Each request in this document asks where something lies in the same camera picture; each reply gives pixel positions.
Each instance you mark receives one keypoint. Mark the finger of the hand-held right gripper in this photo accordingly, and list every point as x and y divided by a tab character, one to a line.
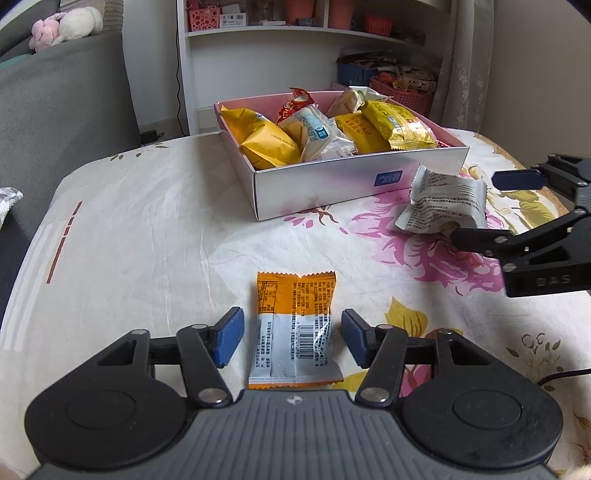
517	180
480	241

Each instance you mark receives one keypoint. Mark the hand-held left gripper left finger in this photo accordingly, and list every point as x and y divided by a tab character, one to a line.
228	334

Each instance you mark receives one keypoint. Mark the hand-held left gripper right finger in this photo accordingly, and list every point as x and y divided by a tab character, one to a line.
358	337

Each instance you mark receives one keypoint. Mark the orange and white snack packet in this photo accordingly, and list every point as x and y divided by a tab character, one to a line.
295	323

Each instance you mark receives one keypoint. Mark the yellow pastry packet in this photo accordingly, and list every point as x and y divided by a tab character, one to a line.
270	147
360	134
244	120
401	127

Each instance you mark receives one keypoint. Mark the pink cardboard box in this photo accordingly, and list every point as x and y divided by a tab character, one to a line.
323	184

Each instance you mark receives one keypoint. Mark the beige nut snack packet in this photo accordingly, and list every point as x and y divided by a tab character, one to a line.
351	99

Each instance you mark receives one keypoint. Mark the clear packet with white pastry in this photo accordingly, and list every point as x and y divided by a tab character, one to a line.
314	134

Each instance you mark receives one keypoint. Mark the red candy packet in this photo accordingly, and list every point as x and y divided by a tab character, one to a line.
291	108

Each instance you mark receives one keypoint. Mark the white lace curtain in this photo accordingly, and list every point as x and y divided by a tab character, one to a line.
466	64

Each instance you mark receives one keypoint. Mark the large pink basket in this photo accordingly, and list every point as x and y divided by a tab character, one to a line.
406	99

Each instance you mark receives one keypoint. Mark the colourful printed box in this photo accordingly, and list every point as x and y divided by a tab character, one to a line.
418	78

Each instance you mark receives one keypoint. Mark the blue storage box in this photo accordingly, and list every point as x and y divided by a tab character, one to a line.
353	74

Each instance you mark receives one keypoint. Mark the small red basket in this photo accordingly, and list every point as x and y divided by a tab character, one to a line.
377	25

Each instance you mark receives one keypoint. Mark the power strip with adapter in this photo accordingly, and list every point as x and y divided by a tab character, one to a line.
149	136

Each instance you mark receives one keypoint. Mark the pink plastic pot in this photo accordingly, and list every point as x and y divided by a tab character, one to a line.
340	14
299	11

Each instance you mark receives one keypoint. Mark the grey checkered pillow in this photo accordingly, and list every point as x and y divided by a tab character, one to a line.
8	203

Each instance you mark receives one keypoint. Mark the white shelf unit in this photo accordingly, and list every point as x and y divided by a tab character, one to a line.
258	60

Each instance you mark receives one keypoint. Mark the grey sofa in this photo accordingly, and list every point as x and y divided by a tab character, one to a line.
69	106

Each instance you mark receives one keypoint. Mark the clear plastic container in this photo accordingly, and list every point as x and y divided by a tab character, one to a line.
264	11

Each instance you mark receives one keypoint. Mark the white labelled box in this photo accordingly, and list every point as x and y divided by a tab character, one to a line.
233	20

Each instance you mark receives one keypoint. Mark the pink lattice basket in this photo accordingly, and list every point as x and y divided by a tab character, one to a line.
204	19

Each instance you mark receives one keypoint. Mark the white plush toy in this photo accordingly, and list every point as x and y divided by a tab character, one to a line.
81	25

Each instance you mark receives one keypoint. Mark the teal patterned cushion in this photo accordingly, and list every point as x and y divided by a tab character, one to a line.
14	61

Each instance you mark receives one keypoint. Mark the pink plush toy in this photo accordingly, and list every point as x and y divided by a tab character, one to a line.
46	32

